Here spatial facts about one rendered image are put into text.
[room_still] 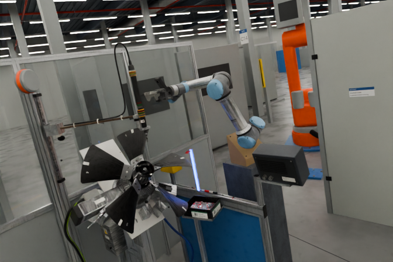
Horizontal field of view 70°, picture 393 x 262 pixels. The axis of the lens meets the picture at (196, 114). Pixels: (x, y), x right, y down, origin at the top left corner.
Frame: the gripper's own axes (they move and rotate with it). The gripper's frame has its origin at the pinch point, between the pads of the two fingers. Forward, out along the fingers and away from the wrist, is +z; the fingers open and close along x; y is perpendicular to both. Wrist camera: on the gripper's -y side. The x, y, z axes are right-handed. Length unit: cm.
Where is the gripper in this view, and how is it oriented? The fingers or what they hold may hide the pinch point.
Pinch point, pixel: (145, 93)
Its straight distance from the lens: 183.6
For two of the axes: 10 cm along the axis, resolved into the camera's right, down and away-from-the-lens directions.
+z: -6.9, 2.4, -6.8
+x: -7.0, 0.1, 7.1
